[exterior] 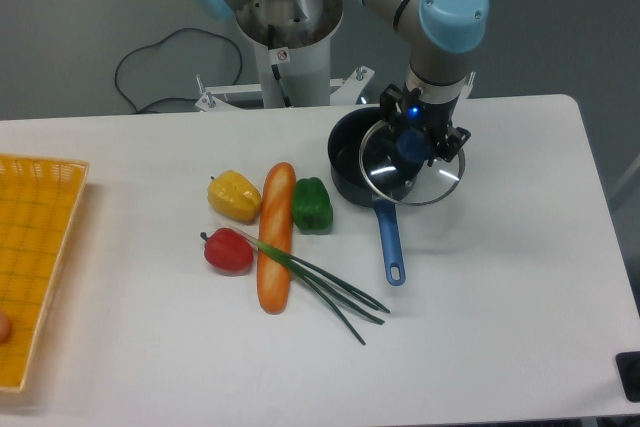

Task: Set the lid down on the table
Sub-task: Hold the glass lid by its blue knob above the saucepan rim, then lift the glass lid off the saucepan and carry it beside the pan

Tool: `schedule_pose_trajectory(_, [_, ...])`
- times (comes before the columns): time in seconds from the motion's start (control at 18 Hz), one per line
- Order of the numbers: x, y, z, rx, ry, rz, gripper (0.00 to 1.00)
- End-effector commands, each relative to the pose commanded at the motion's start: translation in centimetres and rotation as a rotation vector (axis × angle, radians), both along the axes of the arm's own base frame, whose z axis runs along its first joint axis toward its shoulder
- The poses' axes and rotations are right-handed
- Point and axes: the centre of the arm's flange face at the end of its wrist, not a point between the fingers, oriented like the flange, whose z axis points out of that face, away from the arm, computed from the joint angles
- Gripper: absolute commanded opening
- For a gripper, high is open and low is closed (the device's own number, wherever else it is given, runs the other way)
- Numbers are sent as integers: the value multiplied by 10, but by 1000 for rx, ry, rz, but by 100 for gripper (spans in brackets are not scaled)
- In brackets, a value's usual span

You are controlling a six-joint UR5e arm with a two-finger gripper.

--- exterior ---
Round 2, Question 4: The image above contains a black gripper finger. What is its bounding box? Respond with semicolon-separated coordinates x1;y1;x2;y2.
427;126;471;167
379;89;406;140

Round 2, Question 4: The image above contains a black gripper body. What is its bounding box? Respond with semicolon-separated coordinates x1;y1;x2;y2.
378;72;466;148

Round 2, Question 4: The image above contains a glass lid blue knob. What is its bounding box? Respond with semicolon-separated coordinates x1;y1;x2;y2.
358;121;466;206

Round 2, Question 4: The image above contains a dark blue saucepan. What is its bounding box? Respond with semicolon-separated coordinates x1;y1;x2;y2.
327;107;406;286

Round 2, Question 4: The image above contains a green bell pepper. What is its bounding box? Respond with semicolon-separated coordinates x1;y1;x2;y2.
292;177;333;233

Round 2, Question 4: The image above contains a baguette bread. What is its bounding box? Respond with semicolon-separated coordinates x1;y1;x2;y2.
257;162;296;314

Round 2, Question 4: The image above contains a yellow bell pepper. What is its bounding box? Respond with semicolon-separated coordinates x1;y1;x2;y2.
207;170;262;224

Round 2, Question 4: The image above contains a green spring onion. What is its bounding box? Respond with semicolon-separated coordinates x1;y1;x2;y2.
232;227;391;346

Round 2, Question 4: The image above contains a red bell pepper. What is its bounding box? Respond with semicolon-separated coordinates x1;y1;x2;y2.
200;227;254;274

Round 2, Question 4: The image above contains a black table corner object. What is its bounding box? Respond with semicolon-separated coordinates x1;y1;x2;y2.
615;351;640;403

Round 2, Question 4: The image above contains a yellow woven basket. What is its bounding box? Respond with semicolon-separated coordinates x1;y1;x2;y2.
1;154;89;393

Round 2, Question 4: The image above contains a brown egg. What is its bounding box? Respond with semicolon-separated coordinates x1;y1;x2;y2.
0;311;12;344

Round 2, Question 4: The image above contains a white metal base frame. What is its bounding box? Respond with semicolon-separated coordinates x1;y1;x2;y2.
194;65;476;112

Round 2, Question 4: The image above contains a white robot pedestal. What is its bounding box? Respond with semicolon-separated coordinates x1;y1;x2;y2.
236;0;343;107

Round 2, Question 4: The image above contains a black floor cable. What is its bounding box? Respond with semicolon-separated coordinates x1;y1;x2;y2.
114;27;244;115

